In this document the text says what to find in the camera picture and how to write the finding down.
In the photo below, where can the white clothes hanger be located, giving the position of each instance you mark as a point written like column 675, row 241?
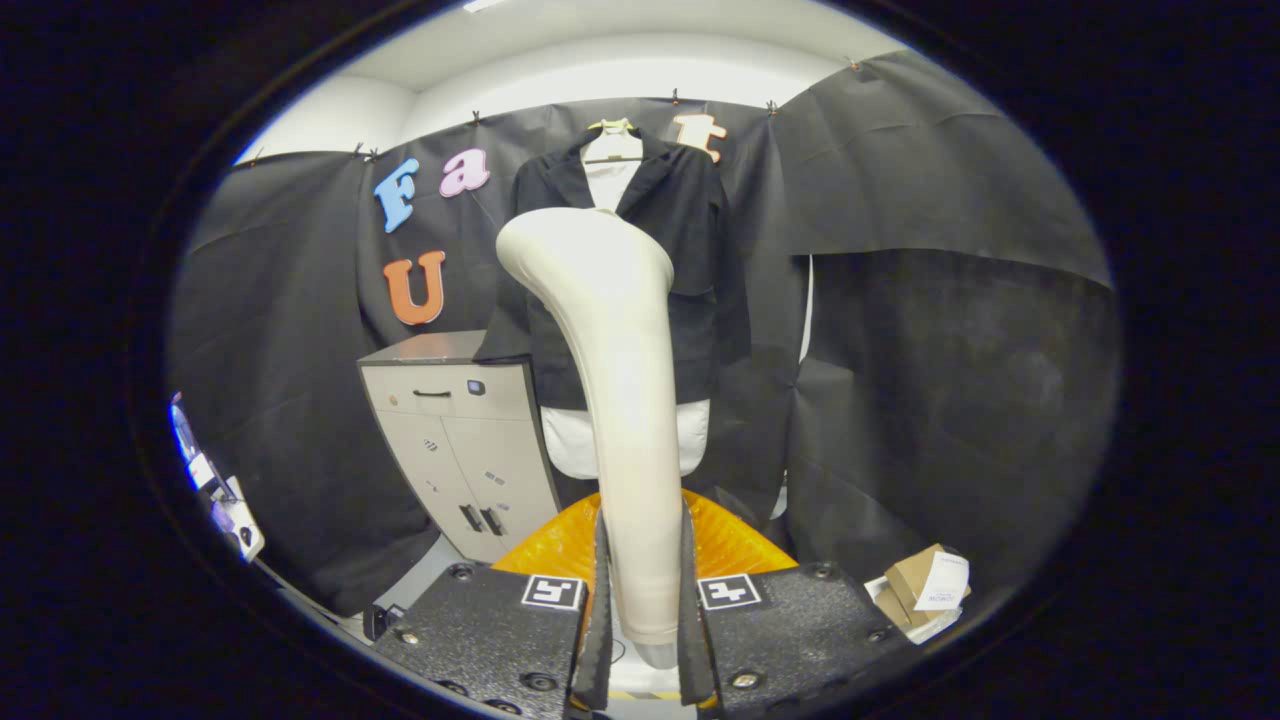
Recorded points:
column 612, row 145

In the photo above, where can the grey cabinet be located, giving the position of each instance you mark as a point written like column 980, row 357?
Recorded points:
column 470, row 450

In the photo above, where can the ceiling light panel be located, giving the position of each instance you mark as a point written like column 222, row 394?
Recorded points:
column 485, row 4

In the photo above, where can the white garment steamer head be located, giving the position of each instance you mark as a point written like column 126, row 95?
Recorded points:
column 625, row 400

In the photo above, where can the white vertical pipe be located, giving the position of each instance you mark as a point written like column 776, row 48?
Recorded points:
column 806, row 310

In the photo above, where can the white and blue equipment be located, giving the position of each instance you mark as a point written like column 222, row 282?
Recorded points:
column 235, row 520

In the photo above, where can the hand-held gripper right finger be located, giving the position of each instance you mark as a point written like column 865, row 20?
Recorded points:
column 790, row 630

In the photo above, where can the small black device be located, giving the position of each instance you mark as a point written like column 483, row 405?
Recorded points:
column 378, row 622

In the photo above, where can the white paper slip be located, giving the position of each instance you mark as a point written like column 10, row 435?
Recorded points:
column 945, row 582

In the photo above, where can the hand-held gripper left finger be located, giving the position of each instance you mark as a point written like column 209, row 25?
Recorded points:
column 490, row 630

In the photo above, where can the black backdrop cloth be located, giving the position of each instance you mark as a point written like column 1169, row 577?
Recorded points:
column 950, row 350

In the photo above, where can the brown cardboard box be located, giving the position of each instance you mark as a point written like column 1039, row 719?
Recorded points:
column 905, row 580

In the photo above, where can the black blazer jacket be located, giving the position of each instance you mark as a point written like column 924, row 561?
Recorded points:
column 690, row 230

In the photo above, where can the white dress form torso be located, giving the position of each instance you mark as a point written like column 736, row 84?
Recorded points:
column 570, row 440

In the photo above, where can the row of small cloth clips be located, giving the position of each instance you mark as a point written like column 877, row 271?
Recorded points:
column 676, row 97

